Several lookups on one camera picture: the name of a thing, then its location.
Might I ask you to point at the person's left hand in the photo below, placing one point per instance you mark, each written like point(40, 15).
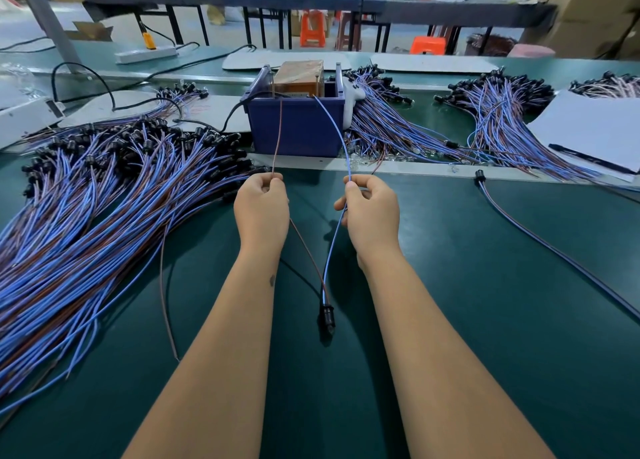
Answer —
point(262, 219)

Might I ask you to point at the person's right hand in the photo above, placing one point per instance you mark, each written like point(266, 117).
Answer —
point(370, 224)

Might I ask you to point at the blue plastic tester box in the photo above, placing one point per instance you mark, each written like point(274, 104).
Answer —
point(295, 126)

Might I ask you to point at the person's left forearm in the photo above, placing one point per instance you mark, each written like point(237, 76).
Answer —
point(205, 374)

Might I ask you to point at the person's right forearm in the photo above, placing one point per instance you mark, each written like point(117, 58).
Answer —
point(450, 374)

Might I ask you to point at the white power strip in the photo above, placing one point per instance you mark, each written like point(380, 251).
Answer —
point(145, 54)

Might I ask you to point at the white flat mat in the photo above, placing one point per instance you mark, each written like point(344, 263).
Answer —
point(290, 60)
point(213, 112)
point(435, 64)

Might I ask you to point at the brown cardboard block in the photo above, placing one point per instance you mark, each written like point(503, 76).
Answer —
point(298, 78)

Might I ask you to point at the orange plastic stool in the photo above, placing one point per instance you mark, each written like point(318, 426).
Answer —
point(428, 46)
point(313, 29)

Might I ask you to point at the thin black stand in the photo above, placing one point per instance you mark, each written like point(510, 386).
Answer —
point(364, 14)

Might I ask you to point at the orange plug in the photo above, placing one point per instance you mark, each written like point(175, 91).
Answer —
point(149, 40)

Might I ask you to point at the long grey workbench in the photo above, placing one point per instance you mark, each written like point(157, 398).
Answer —
point(300, 2)

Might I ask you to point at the black pen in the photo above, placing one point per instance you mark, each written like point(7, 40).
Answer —
point(592, 159)

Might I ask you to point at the pink plastic stool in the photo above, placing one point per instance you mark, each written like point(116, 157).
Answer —
point(532, 51)

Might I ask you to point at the white paper sheet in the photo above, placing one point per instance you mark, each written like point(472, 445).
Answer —
point(595, 126)

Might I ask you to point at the open cardboard box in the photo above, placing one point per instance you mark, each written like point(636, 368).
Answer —
point(90, 31)

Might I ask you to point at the white plastic device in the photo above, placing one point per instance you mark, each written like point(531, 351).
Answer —
point(25, 124)

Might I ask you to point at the grey metal pole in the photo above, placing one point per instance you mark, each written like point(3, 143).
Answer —
point(45, 19)

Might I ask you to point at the stack of large cardboard boxes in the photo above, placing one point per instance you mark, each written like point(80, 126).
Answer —
point(595, 14)

